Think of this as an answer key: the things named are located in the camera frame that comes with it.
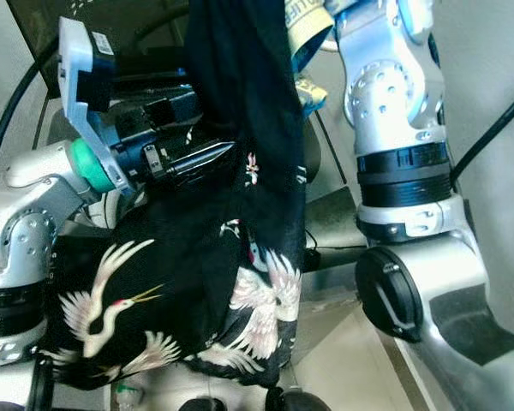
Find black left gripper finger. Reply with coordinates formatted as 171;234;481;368
165;141;237;182

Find black crane print garment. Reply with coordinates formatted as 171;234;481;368
38;0;314;392

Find dark washing machine lid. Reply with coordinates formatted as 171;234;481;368
7;0;191;97

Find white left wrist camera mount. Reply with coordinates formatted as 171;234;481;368
57;16;134;194

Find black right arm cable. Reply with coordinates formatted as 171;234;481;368
449;84;514;186

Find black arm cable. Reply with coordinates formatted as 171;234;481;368
449;84;514;186
0;38;63;188

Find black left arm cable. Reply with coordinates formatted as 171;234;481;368
0;38;63;188

